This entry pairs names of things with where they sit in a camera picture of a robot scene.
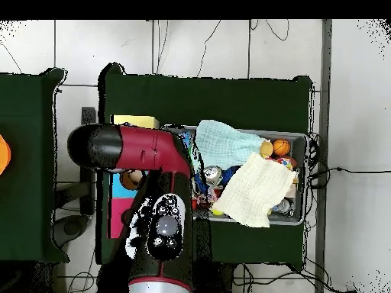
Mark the wooden box with three holes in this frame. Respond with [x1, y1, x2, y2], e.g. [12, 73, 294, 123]
[108, 114, 160, 240]

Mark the dark green table cloth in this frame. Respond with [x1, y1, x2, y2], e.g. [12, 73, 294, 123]
[95, 62, 314, 271]
[0, 67, 69, 265]

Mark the peach foam ball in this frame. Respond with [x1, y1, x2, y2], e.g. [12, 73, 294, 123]
[259, 140, 274, 159]

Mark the orange object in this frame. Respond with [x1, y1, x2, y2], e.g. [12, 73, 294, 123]
[0, 134, 12, 176]

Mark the black power cable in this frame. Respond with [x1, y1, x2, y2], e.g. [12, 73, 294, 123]
[306, 166, 391, 190]

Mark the thin black floor cable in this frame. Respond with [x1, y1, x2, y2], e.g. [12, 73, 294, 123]
[196, 19, 221, 78]
[264, 19, 290, 42]

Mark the crushed silver can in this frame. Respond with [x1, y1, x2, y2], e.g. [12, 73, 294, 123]
[202, 165, 224, 186]

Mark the grey round stand base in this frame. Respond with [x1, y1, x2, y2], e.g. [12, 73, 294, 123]
[52, 214, 90, 249]

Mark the black upright panel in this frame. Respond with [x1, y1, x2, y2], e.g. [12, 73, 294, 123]
[79, 106, 98, 216]

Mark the mint waffle cloth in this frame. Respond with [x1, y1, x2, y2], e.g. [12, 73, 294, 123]
[194, 119, 270, 172]

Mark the small orange basketball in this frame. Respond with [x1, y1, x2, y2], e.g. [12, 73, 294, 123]
[272, 138, 292, 157]

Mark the shallow wire mesh bin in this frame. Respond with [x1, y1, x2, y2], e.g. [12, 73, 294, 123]
[161, 124, 309, 227]

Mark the blue fluffy cloth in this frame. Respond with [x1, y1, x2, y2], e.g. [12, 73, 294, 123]
[193, 165, 242, 195]

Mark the cream waffle cloth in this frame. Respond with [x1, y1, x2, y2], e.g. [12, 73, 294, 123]
[210, 151, 299, 229]

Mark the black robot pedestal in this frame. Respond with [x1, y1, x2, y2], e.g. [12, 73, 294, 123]
[195, 262, 237, 293]

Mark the colourful dotted cloth bag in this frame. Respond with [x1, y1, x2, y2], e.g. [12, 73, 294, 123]
[268, 156, 294, 171]

